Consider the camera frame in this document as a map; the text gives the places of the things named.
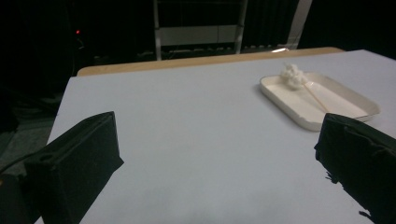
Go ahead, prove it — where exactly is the pale blue table mat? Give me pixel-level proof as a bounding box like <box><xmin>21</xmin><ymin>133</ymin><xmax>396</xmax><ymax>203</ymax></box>
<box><xmin>35</xmin><ymin>49</ymin><xmax>396</xmax><ymax>224</ymax></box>

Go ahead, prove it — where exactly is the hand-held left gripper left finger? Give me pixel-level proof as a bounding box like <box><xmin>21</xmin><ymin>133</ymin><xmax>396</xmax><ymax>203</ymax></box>
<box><xmin>23</xmin><ymin>111</ymin><xmax>124</xmax><ymax>224</ymax></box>

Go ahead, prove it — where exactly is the white post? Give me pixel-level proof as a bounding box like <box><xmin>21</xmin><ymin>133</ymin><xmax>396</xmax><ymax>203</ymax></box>
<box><xmin>286</xmin><ymin>0</ymin><xmax>313</xmax><ymax>49</ymax></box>

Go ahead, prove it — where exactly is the white tissue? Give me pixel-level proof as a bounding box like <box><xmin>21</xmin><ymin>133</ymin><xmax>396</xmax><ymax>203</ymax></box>
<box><xmin>279</xmin><ymin>63</ymin><xmax>308</xmax><ymax>91</ymax></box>

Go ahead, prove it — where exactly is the grey metal stand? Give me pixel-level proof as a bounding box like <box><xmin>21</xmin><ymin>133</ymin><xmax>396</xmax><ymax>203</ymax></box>
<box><xmin>152</xmin><ymin>0</ymin><xmax>249</xmax><ymax>62</ymax></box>

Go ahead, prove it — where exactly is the left hand-held gripper cable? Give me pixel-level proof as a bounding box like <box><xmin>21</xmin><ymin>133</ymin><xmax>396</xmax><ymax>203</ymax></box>
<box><xmin>0</xmin><ymin>150</ymin><xmax>43</xmax><ymax>175</ymax></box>

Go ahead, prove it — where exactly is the thin wooden stick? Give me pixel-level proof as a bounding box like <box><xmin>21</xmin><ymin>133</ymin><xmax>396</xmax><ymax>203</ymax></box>
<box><xmin>302</xmin><ymin>81</ymin><xmax>331</xmax><ymax>114</ymax></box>

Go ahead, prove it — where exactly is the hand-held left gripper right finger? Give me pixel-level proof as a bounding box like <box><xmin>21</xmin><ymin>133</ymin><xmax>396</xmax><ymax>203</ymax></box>
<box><xmin>313</xmin><ymin>113</ymin><xmax>396</xmax><ymax>224</ymax></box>

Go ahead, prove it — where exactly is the white rectangular tray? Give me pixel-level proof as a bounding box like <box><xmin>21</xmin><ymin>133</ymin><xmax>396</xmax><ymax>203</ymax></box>
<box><xmin>259</xmin><ymin>72</ymin><xmax>381</xmax><ymax>133</ymax></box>

